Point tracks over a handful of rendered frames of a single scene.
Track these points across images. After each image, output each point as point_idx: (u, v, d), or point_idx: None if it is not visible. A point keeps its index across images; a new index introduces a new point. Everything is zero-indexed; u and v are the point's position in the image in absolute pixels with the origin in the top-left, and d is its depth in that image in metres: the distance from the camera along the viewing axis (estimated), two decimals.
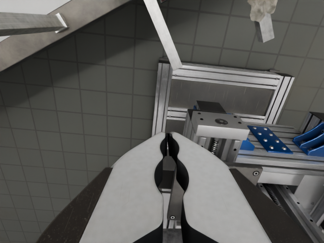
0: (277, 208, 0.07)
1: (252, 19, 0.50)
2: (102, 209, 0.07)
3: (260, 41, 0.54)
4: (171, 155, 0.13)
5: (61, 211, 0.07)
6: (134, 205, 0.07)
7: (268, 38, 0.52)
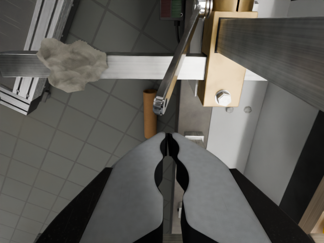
0: (277, 208, 0.07)
1: (44, 41, 0.24)
2: (102, 209, 0.07)
3: (5, 51, 0.26)
4: (171, 155, 0.13)
5: (61, 211, 0.07)
6: (134, 205, 0.07)
7: (2, 65, 0.25)
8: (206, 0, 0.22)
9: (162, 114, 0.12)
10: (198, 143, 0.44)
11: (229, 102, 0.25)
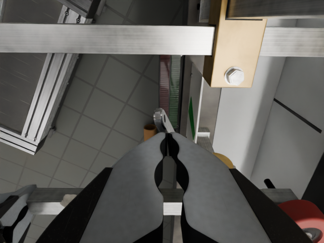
0: (277, 208, 0.07)
1: (66, 196, 0.30)
2: (102, 209, 0.07)
3: (33, 192, 0.32)
4: (171, 155, 0.13)
5: (61, 211, 0.07)
6: (134, 205, 0.07)
7: (31, 208, 0.31)
8: None
9: (161, 125, 0.13)
10: None
11: None
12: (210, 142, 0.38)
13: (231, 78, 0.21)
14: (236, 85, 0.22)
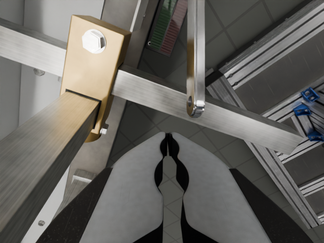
0: (277, 208, 0.07)
1: None
2: (102, 209, 0.07)
3: None
4: (171, 155, 0.13)
5: (61, 211, 0.07)
6: (134, 205, 0.07)
7: None
8: None
9: (196, 105, 0.10)
10: None
11: None
12: None
13: (98, 45, 0.17)
14: (91, 31, 0.17)
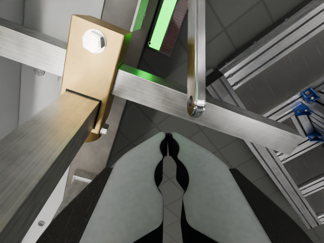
0: (277, 208, 0.07)
1: None
2: (102, 209, 0.07)
3: None
4: (171, 155, 0.13)
5: (61, 211, 0.07)
6: (134, 205, 0.07)
7: None
8: None
9: (197, 104, 0.10)
10: None
11: None
12: None
13: (98, 45, 0.17)
14: (91, 31, 0.17)
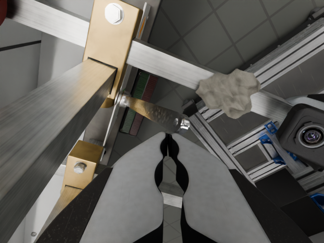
0: (277, 208, 0.07)
1: (236, 116, 0.29)
2: (102, 209, 0.07)
3: None
4: (171, 156, 0.13)
5: (61, 211, 0.07)
6: (134, 205, 0.07)
7: (284, 113, 0.28)
8: (118, 104, 0.28)
9: (182, 114, 0.12)
10: None
11: (107, 8, 0.20)
12: None
13: (82, 171, 0.33)
14: (78, 165, 0.33)
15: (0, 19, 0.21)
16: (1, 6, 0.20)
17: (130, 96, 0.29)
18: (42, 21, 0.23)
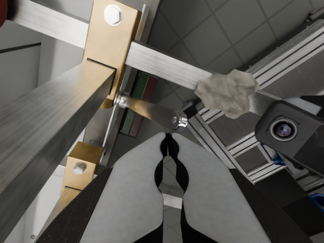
0: (277, 208, 0.07)
1: (235, 117, 0.29)
2: (102, 209, 0.07)
3: None
4: (171, 155, 0.13)
5: (61, 211, 0.07)
6: (134, 205, 0.07)
7: None
8: (117, 104, 0.28)
9: (181, 112, 0.13)
10: None
11: (106, 10, 0.21)
12: None
13: (81, 172, 0.33)
14: (77, 166, 0.33)
15: (1, 21, 0.21)
16: (2, 7, 0.20)
17: (129, 97, 0.29)
18: (42, 23, 0.23)
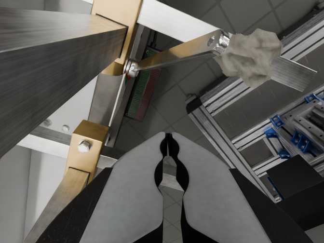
0: (277, 208, 0.07)
1: (255, 85, 0.26)
2: (102, 209, 0.07)
3: (293, 87, 0.29)
4: (171, 155, 0.13)
5: (61, 211, 0.07)
6: (134, 205, 0.07)
7: (306, 81, 0.26)
8: (128, 72, 0.26)
9: (221, 28, 0.10)
10: None
11: None
12: None
13: (87, 150, 0.31)
14: (83, 143, 0.31)
15: None
16: None
17: None
18: None
